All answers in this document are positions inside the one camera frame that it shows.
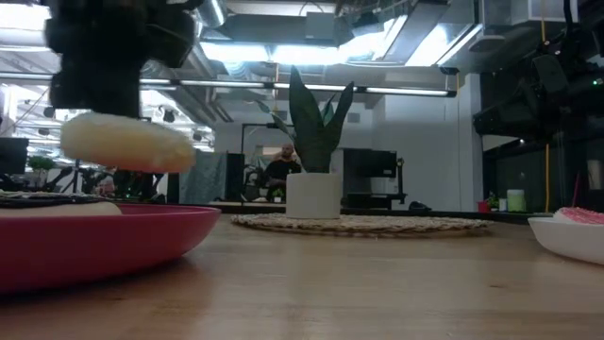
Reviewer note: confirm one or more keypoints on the grey cabinet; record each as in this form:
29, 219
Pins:
203, 179

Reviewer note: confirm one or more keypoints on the black cabinet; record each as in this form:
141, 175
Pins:
368, 175

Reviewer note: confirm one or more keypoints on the white plate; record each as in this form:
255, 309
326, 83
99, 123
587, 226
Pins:
571, 241

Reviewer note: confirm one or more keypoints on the silver ventilation duct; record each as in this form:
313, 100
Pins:
210, 11

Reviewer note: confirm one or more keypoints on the red plate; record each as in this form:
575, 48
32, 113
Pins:
94, 245

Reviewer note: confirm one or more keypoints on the white box lamp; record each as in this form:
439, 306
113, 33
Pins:
552, 9

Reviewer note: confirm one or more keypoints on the large white blue-drizzled donut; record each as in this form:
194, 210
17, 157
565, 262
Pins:
127, 146

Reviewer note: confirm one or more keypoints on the snake plant in white pot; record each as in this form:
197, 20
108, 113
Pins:
313, 196

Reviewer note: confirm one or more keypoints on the small green background plant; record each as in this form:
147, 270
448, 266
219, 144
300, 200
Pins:
41, 165

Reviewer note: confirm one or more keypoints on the person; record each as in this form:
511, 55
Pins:
283, 170

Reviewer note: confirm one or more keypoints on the black monitor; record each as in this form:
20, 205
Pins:
13, 156

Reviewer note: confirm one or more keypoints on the large chocolate frosted donut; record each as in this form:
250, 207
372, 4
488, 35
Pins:
56, 210

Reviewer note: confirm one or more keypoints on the LED light bar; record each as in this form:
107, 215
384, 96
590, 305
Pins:
307, 86

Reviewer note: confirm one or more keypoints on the green cup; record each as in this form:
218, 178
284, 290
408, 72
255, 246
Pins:
516, 200

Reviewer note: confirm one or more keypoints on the black background equipment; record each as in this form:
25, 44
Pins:
234, 175

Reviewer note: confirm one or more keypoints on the small pink donut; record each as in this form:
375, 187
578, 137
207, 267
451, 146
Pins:
582, 216

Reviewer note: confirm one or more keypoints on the round woven placemat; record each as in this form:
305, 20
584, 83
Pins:
377, 224

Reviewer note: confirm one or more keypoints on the ceiling light panel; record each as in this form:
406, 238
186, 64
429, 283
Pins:
255, 53

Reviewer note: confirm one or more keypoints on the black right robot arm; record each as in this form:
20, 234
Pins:
590, 61

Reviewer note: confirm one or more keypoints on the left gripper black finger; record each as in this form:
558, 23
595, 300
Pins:
94, 94

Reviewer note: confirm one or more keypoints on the small plant in red pot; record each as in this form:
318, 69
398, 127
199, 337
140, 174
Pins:
483, 207

